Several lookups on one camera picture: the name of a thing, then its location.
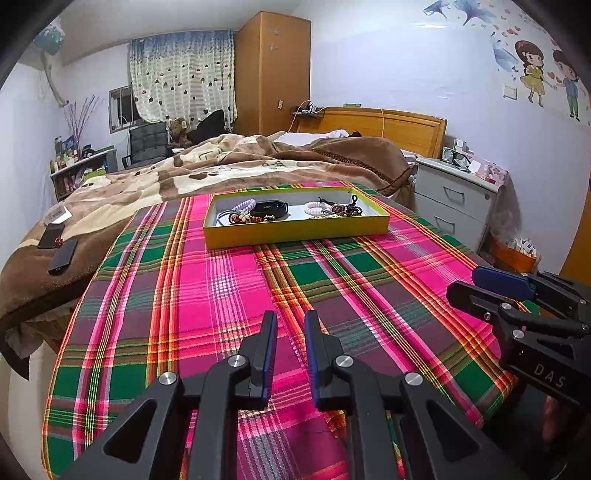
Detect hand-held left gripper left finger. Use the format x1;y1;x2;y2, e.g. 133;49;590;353
60;310;279;480

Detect grey nightstand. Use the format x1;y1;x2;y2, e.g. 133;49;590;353
413;157;502;254

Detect black phone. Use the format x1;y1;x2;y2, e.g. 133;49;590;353
38;223;65;250

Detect cartoon wall sticker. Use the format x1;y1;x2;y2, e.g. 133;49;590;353
422;0;591;125

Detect black wristband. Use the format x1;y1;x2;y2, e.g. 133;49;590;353
252;200;291;220

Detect black beaded bracelet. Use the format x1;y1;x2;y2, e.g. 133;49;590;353
332;195;365;217

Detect black bag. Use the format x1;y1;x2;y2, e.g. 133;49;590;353
187;109;225;145

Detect yellow cardboard box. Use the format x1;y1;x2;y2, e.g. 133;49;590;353
202;187;391;250

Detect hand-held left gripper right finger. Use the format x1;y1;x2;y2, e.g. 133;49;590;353
304;310;527;480

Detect wooden headboard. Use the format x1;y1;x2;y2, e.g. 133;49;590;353
316;107;448;160

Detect heart print curtain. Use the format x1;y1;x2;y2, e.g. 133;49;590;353
129;30;238;125

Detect pink green plaid cloth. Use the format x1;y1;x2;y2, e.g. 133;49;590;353
41;182;536;480

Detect cluttered white shelf desk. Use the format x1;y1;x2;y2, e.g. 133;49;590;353
50;147;118;201

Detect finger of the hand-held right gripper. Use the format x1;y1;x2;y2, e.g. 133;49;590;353
472;265;539;301
445;279;532;333

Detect black office chair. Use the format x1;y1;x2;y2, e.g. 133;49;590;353
122;122;172;171

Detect wooden wardrobe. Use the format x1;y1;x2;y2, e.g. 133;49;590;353
235;11;311;137

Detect orange door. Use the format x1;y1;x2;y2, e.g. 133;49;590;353
561;185;591;282

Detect brown teddy bear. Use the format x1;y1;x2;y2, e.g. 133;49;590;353
167;117;192;149

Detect purple dried branches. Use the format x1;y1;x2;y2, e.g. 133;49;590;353
62;95;105;148

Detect pink floral box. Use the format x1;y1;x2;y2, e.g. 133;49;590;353
471;157;509;185

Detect white pillow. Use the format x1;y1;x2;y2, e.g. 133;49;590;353
277;130;349;144

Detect brown printed blanket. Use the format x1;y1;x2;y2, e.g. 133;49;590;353
0;134;414;379

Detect window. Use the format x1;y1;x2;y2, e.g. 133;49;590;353
109;85;139;134

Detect orange storage box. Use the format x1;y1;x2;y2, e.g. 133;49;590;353
489;235;539;274

